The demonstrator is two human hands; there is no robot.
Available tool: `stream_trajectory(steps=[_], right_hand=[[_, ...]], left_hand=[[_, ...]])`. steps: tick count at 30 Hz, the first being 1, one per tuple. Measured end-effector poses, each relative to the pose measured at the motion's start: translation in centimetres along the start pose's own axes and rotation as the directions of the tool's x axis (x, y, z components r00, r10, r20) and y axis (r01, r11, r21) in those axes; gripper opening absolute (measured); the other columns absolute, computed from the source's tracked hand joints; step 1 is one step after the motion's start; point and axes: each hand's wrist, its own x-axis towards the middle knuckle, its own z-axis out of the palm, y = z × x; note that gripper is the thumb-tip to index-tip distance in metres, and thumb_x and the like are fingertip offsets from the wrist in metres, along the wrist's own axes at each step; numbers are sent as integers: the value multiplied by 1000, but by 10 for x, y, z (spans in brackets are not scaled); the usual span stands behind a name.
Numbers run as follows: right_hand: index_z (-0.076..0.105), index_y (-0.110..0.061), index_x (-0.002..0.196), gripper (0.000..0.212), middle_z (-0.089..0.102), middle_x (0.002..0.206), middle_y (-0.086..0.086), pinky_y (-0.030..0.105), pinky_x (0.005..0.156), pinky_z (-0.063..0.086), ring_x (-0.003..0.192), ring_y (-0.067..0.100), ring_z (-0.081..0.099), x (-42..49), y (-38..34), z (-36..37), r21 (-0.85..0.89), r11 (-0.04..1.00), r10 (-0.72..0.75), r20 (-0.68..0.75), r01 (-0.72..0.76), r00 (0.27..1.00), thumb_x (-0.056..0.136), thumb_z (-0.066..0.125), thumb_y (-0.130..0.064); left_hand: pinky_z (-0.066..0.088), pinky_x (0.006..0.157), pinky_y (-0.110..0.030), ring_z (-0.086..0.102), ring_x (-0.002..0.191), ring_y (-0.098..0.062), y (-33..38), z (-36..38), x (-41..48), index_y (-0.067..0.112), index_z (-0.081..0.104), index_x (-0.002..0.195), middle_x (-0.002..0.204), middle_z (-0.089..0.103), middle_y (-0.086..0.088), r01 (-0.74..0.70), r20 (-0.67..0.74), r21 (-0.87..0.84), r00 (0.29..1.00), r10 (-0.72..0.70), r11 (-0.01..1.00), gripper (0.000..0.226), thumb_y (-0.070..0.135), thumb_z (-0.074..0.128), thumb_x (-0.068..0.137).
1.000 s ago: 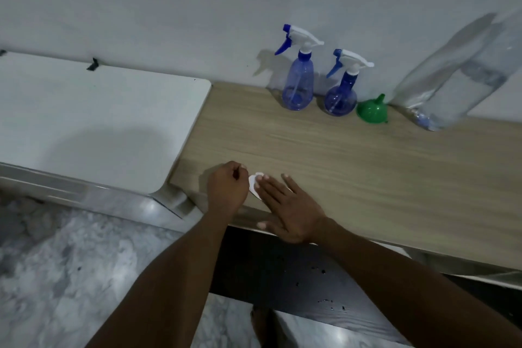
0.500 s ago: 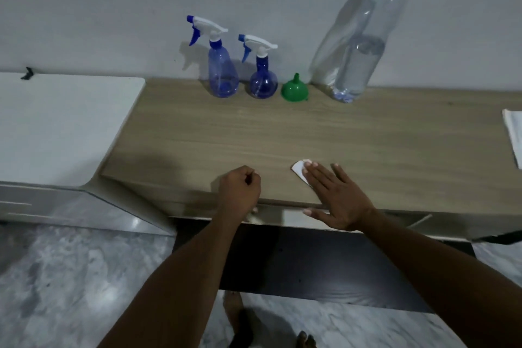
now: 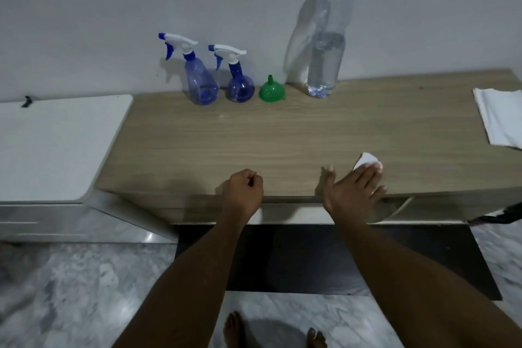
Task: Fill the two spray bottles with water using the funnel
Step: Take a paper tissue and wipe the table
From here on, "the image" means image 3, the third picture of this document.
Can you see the person's right forearm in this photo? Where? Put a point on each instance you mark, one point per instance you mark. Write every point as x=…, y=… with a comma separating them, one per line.
x=428, y=290

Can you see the wooden table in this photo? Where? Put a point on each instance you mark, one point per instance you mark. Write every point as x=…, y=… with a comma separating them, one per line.
x=285, y=144

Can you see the clear plastic water bottle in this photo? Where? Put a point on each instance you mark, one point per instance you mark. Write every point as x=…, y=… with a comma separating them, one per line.
x=328, y=42

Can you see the person's foot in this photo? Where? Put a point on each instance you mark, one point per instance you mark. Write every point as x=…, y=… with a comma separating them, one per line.
x=317, y=338
x=234, y=331

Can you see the person's left hand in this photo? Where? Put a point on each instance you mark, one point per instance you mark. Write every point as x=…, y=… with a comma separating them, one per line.
x=240, y=197

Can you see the green plastic funnel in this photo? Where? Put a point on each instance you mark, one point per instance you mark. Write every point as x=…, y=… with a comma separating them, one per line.
x=272, y=91

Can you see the person's right hand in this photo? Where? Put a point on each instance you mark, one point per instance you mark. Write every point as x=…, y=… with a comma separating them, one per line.
x=350, y=197

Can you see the person's right foot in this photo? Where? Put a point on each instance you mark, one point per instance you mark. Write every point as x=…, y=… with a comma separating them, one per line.
x=317, y=338

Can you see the person's left foot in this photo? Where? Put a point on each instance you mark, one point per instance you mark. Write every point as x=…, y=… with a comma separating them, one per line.
x=234, y=331

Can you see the white paper towel sheet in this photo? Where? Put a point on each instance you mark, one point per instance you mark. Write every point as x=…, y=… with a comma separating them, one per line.
x=365, y=159

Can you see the black trash bin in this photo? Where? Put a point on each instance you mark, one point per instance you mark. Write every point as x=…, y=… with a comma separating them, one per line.
x=503, y=216

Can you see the black wooden board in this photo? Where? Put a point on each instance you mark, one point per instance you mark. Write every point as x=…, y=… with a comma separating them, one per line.
x=293, y=262

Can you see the white blue trigger spray head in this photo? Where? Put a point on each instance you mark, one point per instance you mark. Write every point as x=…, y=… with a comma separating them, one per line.
x=228, y=51
x=179, y=40

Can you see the black wall clip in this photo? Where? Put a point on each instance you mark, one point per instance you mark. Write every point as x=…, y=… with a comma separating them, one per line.
x=27, y=102

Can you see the person's left forearm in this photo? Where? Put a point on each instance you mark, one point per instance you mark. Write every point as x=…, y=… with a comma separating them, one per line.
x=183, y=286

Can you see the white side table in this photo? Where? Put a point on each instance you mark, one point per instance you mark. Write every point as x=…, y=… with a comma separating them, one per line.
x=53, y=148

